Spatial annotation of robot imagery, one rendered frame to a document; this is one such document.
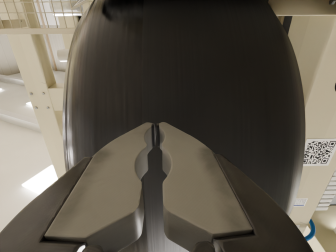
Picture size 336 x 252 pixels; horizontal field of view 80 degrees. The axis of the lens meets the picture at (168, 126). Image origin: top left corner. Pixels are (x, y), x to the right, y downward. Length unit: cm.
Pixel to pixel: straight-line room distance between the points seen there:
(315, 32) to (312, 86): 10
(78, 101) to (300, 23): 45
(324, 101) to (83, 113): 44
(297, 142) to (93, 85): 24
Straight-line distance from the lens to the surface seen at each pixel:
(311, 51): 49
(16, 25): 102
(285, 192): 27
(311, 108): 49
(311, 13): 47
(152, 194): 23
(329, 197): 72
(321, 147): 56
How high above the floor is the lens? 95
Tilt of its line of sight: 28 degrees up
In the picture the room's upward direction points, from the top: 180 degrees clockwise
